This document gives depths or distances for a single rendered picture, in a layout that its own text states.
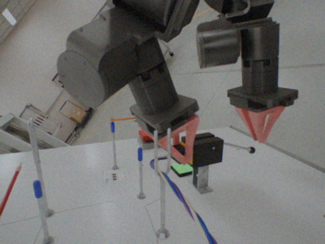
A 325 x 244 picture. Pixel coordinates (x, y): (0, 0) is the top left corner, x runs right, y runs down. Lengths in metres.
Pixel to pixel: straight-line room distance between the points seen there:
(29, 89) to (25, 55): 1.06
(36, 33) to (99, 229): 8.29
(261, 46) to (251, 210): 0.24
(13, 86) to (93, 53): 8.29
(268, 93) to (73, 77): 0.29
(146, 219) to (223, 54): 0.27
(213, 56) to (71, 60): 0.22
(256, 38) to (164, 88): 0.17
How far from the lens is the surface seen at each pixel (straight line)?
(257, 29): 0.38
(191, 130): 0.31
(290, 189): 0.45
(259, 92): 0.39
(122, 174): 0.44
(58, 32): 8.51
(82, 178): 0.45
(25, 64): 8.44
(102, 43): 0.20
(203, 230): 0.20
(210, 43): 0.36
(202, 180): 0.41
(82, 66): 0.21
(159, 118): 0.27
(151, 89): 0.27
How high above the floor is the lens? 1.34
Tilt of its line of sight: 25 degrees down
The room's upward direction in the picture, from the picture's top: 53 degrees counter-clockwise
